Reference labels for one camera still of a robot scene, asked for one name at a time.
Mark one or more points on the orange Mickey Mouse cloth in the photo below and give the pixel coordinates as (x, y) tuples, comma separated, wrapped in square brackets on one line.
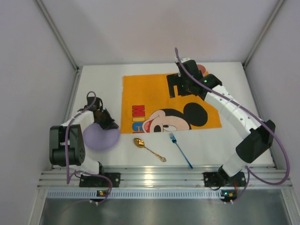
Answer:
[(149, 105)]

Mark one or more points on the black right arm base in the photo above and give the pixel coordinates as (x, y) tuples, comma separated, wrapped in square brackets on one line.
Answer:
[(221, 179)]

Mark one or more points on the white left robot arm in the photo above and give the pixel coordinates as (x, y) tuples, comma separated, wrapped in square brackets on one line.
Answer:
[(66, 144)]

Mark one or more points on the aluminium corner post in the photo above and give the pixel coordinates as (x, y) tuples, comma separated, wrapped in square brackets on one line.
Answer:
[(42, 8), (266, 26)]

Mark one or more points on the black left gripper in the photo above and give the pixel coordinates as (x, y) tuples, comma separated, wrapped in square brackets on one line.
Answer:
[(108, 121)]

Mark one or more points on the grey slotted cable duct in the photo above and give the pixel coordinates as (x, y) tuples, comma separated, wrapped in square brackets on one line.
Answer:
[(140, 194)]

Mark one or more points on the blue metallic fork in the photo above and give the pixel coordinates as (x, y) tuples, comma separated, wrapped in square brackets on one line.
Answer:
[(174, 140)]

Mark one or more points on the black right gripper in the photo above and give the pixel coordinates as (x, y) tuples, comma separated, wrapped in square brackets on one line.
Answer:
[(177, 84)]

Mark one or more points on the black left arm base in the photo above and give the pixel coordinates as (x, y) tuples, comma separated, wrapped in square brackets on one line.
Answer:
[(87, 181)]

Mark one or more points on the lilac plate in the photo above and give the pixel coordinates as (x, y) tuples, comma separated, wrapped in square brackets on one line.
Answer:
[(97, 139)]

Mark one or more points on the pink plastic cup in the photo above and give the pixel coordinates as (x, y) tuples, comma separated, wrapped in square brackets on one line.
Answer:
[(203, 69)]

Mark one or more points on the gold ornate spoon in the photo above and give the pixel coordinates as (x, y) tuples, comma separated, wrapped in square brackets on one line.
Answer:
[(140, 144)]

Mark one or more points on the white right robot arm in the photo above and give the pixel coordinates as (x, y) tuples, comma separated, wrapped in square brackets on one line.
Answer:
[(255, 133)]

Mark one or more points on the right aluminium corner post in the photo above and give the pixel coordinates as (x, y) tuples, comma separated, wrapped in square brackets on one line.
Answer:
[(266, 26)]

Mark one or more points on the left aluminium corner post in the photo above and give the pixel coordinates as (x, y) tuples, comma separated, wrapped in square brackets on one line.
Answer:
[(42, 8)]

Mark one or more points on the aluminium frame rail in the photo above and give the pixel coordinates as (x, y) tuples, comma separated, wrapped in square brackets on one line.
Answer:
[(163, 177)]

